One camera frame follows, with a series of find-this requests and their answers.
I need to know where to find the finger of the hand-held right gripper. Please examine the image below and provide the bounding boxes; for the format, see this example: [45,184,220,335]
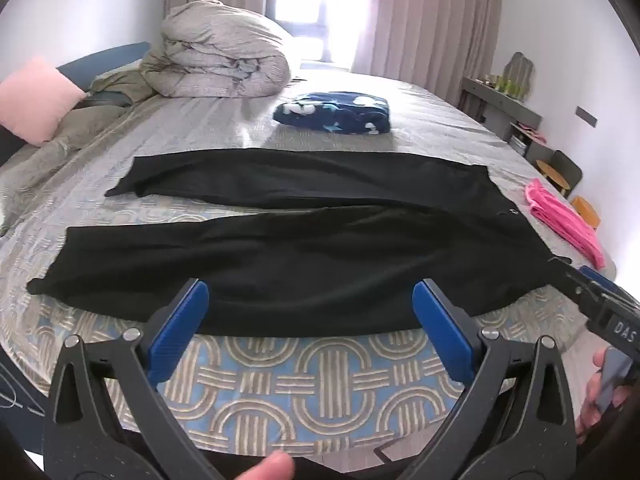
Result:
[577,266,626,301]
[547,257,601,311]

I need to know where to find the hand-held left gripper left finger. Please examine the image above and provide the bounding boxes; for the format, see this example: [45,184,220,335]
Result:
[42,277,241,480]

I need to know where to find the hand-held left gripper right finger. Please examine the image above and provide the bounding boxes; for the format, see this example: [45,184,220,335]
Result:
[395,278,588,480]

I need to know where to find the black pants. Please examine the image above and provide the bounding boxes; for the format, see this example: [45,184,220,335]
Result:
[26,149,576,338]

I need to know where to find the person's right hand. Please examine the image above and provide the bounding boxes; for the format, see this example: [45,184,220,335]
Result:
[575,349,632,446]

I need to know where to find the person's left hand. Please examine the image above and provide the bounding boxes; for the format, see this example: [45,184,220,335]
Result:
[246,451,297,480]

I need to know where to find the pink cloth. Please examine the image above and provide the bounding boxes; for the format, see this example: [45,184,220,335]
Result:
[524,178,607,268]

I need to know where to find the yellow wooden stool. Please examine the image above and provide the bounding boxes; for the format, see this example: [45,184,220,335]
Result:
[570,196,602,232]

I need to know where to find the wooden chair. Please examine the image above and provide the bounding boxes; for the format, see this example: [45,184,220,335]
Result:
[536,150,583,198]

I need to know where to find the bed with patterned bedspread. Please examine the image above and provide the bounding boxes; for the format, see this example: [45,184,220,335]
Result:
[0,60,621,461]

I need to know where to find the grey desk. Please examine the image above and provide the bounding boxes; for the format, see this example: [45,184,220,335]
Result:
[460,76,546,161]

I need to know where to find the green bottles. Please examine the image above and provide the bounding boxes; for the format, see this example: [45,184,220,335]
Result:
[494,75,524,99]

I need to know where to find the olive green blanket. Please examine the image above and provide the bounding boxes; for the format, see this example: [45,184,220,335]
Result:
[0,67,156,236]

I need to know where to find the wooden scalloped board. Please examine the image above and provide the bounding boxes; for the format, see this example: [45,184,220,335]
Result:
[505,52,534,98]

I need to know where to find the navy blue printed fleece garment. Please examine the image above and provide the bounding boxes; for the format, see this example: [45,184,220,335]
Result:
[273,91,392,136]

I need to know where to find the pink pillow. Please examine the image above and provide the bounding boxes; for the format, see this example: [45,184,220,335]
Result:
[0,57,87,147]

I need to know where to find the folded beige duvet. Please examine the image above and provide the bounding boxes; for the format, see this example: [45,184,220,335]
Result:
[140,0,292,98]

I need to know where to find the window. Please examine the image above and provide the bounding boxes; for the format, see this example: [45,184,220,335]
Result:
[267,0,371,63]

